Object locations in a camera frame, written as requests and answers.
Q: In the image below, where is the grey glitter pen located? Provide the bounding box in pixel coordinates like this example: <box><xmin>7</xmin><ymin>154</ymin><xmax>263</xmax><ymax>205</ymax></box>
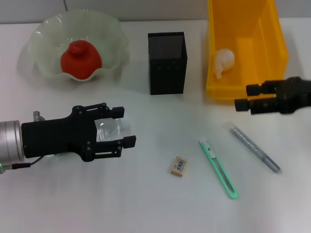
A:
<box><xmin>222</xmin><ymin>121</ymin><xmax>281</xmax><ymax>173</ymax></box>

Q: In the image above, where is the black mesh pen holder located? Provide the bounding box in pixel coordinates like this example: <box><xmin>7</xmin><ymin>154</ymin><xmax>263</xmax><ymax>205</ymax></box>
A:
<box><xmin>147</xmin><ymin>31</ymin><xmax>188</xmax><ymax>96</ymax></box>

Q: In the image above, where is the mint green utility knife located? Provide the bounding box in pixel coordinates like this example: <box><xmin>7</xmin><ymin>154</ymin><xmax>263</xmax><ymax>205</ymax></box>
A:
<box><xmin>198</xmin><ymin>137</ymin><xmax>239</xmax><ymax>200</ymax></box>

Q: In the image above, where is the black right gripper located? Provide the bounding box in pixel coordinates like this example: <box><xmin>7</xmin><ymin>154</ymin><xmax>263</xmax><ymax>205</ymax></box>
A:
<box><xmin>235</xmin><ymin>76</ymin><xmax>311</xmax><ymax>115</ymax></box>

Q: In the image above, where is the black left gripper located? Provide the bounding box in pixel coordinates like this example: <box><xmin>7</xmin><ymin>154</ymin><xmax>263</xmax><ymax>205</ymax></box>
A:
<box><xmin>21</xmin><ymin>103</ymin><xmax>137</xmax><ymax>163</ymax></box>

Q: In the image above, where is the left gripper cable with plug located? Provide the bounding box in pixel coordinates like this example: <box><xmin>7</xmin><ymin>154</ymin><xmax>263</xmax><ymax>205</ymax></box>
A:
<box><xmin>0</xmin><ymin>110</ymin><xmax>46</xmax><ymax>174</ymax></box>

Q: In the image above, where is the yellow plastic storage bin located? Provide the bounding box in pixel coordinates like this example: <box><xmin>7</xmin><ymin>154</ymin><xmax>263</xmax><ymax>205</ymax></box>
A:
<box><xmin>206</xmin><ymin>0</ymin><xmax>290</xmax><ymax>102</ymax></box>

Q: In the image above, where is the clear green-label water bottle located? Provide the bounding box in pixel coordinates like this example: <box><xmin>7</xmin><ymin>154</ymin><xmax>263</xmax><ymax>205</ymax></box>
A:
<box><xmin>46</xmin><ymin>117</ymin><xmax>134</xmax><ymax>159</ymax></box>

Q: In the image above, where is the pale green wavy fruit plate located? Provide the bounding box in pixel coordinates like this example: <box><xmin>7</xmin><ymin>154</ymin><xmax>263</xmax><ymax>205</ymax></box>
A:
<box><xmin>26</xmin><ymin>9</ymin><xmax>129</xmax><ymax>82</ymax></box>

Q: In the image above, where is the red-orange bumpy orange fruit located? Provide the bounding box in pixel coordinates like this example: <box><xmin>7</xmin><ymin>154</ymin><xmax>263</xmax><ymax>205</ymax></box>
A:
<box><xmin>60</xmin><ymin>40</ymin><xmax>103</xmax><ymax>81</ymax></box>

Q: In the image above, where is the white paper ball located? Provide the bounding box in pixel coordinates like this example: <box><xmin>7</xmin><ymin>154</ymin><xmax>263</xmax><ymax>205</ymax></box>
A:
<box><xmin>213</xmin><ymin>48</ymin><xmax>236</xmax><ymax>79</ymax></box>

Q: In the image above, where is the beige eraser with barcode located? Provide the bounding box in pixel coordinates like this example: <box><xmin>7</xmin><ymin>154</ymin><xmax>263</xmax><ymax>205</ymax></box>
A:
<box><xmin>171</xmin><ymin>156</ymin><xmax>188</xmax><ymax>175</ymax></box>

